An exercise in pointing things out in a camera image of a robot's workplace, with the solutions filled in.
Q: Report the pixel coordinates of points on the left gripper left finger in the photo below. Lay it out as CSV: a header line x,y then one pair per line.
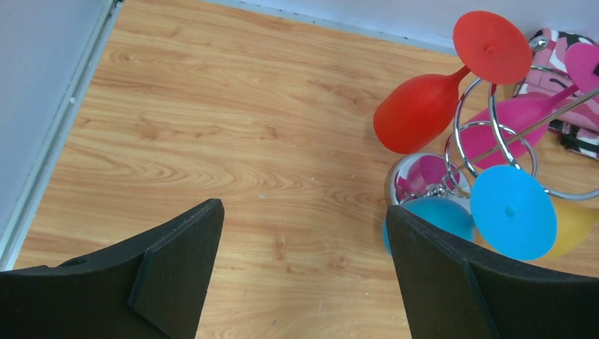
x,y
152,285

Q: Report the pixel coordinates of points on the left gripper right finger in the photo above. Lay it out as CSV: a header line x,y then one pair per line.
x,y
453,288

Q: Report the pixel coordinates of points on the magenta wine glass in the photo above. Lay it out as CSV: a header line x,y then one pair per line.
x,y
529,111

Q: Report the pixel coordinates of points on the chrome wine glass rack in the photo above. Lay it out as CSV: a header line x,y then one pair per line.
x,y
427,174

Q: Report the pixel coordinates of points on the red wine glass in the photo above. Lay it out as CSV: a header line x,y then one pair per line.
x,y
419,109

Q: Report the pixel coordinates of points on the blue wine glass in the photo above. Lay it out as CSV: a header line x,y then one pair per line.
x,y
507,206

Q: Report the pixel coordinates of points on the yellow wine glass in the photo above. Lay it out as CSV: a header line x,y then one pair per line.
x,y
574,224

